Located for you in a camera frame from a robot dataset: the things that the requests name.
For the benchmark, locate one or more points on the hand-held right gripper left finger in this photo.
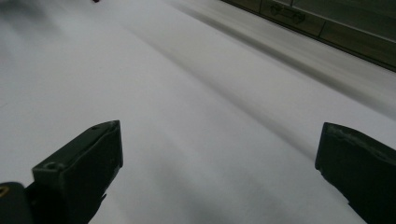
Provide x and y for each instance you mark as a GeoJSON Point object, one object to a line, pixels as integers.
{"type": "Point", "coordinates": [81, 168]}

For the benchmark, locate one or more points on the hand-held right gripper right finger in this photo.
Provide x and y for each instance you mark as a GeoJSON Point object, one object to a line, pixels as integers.
{"type": "Point", "coordinates": [358, 165]}

